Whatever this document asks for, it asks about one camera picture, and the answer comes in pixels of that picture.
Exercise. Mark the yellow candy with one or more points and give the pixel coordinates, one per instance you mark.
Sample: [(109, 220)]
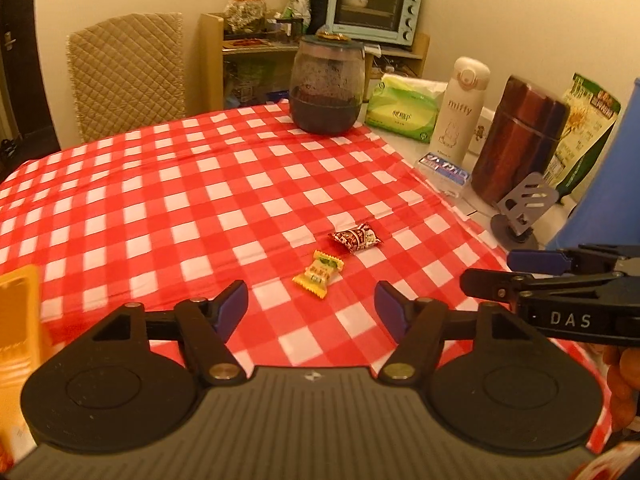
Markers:
[(318, 273)]

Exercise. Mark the orange-lid plastic jar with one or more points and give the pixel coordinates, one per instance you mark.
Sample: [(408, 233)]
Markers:
[(245, 12)]

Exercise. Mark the blue cylinder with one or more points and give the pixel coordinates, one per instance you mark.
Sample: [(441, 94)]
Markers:
[(615, 185)]

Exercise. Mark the yellow plastic tray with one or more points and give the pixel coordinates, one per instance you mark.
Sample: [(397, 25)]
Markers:
[(20, 340)]

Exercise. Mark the light blue toaster oven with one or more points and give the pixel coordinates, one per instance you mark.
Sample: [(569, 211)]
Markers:
[(375, 5)]

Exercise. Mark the dark wooden door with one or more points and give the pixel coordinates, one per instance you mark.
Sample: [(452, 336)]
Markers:
[(20, 60)]

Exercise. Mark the dark glass jar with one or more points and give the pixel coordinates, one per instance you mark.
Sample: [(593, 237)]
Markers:
[(325, 95)]

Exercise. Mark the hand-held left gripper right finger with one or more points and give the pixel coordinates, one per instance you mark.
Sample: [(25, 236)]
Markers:
[(389, 306)]

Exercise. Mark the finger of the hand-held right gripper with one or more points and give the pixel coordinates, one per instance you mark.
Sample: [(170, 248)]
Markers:
[(492, 285), (535, 260)]

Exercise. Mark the wooden shelf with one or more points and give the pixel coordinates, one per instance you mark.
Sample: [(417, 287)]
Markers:
[(212, 60)]

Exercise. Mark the green printed carton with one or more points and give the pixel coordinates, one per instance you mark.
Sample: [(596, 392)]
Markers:
[(587, 125)]

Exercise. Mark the pile of shoes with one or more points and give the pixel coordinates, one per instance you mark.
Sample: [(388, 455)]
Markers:
[(6, 149)]

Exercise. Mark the quilted beige chair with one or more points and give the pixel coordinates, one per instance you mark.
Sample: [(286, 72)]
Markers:
[(125, 77)]

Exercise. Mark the green tissue pack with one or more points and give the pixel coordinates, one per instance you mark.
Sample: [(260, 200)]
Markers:
[(400, 110)]

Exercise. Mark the small blue white box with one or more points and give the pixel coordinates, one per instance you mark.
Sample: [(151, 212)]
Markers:
[(445, 172)]

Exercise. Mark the red checkered tablecloth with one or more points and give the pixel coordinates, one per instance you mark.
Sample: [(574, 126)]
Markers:
[(175, 195)]

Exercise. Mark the dark red candy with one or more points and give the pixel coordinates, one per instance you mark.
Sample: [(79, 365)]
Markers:
[(356, 238)]

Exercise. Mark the dark red thermos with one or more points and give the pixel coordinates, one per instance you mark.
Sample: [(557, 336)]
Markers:
[(515, 140)]

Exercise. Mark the white insulated bottle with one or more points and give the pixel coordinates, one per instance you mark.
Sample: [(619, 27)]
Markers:
[(457, 110)]

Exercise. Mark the grey phone stand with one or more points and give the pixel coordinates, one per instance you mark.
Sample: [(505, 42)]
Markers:
[(525, 200)]

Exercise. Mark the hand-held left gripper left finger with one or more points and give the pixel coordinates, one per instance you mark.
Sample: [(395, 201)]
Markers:
[(231, 308)]

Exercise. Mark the person's right hand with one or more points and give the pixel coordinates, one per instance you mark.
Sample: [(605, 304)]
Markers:
[(625, 385)]

